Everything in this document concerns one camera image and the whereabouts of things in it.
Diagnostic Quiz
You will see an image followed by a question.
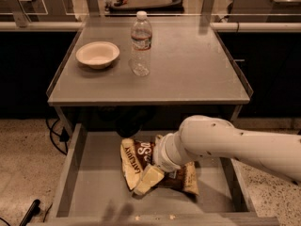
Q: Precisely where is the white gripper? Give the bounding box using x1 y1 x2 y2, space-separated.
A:
134 133 182 195

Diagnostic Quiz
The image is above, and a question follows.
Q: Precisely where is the brown chip bag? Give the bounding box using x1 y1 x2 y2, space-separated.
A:
120 136 198 195

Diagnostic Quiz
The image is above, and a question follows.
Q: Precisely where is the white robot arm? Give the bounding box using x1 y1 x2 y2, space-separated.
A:
134 116 301 195

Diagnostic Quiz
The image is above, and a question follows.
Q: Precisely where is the grey open top drawer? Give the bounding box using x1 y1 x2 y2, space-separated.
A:
29 123 279 226

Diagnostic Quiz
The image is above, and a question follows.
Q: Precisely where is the grey counter cabinet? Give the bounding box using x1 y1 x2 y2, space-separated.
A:
48 15 252 120

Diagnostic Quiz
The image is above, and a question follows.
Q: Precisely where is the white paper bowl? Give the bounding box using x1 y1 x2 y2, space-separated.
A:
75 41 119 69

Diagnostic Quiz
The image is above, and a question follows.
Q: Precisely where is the clear plastic water bottle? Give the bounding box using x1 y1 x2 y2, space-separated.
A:
130 10 152 76

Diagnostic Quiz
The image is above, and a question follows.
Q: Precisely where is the black power cable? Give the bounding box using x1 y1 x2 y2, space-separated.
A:
45 118 70 156

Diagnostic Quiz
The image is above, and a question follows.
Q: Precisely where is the black handle bar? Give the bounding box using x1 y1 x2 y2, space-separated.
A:
19 199 40 226

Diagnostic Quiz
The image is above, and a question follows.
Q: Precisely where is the white horizontal rail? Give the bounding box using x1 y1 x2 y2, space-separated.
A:
0 22 301 33

